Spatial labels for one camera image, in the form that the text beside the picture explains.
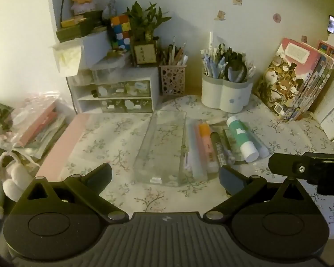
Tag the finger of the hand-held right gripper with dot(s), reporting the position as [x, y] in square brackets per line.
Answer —
[284, 164]

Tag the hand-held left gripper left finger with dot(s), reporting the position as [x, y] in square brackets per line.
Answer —
[101, 178]

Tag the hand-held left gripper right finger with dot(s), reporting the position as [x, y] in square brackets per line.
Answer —
[231, 180]

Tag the dark green marker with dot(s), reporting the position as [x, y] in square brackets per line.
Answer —
[217, 147]

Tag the frosted pale tube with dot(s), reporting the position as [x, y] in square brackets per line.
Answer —
[196, 155]

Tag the green white glue stick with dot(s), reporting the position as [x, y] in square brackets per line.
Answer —
[240, 136]

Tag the orange highlighter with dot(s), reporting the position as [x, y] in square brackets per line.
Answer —
[204, 133]

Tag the clear plastic pencil box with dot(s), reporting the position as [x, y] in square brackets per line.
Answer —
[161, 144]

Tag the patterned blue pen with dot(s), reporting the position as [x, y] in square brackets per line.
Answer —
[229, 155]

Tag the pale white glue stick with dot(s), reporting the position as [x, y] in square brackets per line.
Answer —
[261, 147]

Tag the floral tablecloth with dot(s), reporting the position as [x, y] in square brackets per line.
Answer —
[114, 133]

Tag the pink lidded box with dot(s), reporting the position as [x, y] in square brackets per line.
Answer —
[64, 144]

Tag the white flower-shaped pen holder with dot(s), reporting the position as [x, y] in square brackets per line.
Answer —
[225, 94]

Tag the white drawer organizer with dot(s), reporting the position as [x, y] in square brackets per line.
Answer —
[114, 89]

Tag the clear plastic bag of papers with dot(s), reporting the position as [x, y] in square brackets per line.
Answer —
[30, 122]

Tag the white plush toy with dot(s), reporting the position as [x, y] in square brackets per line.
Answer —
[8, 178]

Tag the row of colourful thin books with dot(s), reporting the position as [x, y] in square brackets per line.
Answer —
[320, 75]

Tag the black magnifying glass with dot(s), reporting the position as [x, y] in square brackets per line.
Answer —
[235, 71]

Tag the clear lidded container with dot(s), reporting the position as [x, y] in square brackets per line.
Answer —
[108, 71]

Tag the pink perforated pen holder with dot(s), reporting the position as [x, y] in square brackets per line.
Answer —
[172, 80]

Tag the bunch of blue white pens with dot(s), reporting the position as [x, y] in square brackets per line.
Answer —
[211, 61]

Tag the white crumpled plastic bag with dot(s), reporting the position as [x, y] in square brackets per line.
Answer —
[68, 58]

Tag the bunch of pencils and brushes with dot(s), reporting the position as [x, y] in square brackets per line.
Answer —
[174, 55]

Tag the colourful puzzle cube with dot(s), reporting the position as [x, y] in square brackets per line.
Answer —
[121, 30]

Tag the dark green box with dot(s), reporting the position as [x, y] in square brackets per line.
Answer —
[78, 30]

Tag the small yellow box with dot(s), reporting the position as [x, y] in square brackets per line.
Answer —
[72, 21]

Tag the potted bamboo plant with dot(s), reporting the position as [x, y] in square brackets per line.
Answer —
[144, 19]

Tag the clear hanging ornament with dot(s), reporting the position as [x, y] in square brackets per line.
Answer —
[110, 8]

